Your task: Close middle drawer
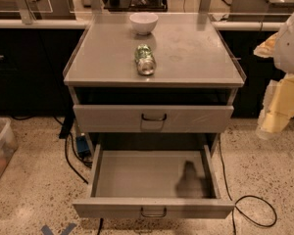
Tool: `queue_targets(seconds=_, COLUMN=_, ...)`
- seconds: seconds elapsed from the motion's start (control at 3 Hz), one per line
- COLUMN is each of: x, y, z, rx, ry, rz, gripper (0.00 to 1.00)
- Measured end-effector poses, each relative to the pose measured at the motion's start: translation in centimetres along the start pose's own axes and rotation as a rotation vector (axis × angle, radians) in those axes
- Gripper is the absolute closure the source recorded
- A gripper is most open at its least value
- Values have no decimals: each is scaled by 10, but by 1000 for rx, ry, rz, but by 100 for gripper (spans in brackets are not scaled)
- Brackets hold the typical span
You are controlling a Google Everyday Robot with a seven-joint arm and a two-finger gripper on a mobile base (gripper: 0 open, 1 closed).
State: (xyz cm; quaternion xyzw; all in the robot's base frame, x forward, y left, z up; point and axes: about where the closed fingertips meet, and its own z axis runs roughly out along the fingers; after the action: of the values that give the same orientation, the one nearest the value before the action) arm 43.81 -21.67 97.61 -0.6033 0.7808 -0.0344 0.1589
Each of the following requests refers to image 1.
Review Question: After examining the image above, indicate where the grey drawer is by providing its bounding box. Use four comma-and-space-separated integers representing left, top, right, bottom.
73, 146, 234, 219
73, 105, 233, 133

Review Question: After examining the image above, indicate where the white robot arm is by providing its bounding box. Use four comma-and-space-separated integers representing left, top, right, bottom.
254, 12, 294, 140

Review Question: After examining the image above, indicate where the grey metal drawer cabinet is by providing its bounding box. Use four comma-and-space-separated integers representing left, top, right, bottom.
64, 14, 245, 146

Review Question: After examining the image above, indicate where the grey top drawer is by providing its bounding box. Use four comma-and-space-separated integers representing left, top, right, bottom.
73, 105, 233, 133

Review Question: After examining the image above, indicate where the green crushed soda can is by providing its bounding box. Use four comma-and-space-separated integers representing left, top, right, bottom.
134, 44, 157, 75

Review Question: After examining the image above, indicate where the white ceramic bowl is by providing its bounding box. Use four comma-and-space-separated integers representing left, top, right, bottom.
129, 12, 159, 35

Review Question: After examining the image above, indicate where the blue power box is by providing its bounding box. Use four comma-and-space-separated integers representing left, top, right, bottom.
75, 135, 90, 158

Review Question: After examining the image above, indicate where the clear plastic storage bin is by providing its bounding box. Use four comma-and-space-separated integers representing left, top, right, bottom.
0, 117, 18, 177

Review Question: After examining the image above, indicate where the black floor cable right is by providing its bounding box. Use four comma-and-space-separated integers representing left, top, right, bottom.
217, 137, 278, 235

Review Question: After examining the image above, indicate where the black floor cable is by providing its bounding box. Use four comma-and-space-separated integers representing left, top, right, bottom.
217, 137, 278, 235
52, 116, 93, 185

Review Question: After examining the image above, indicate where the black floor cable left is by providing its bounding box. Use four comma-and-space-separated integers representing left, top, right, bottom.
52, 116, 93, 185

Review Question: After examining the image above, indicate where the white counter rail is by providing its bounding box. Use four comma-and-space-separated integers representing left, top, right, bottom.
0, 20, 283, 31

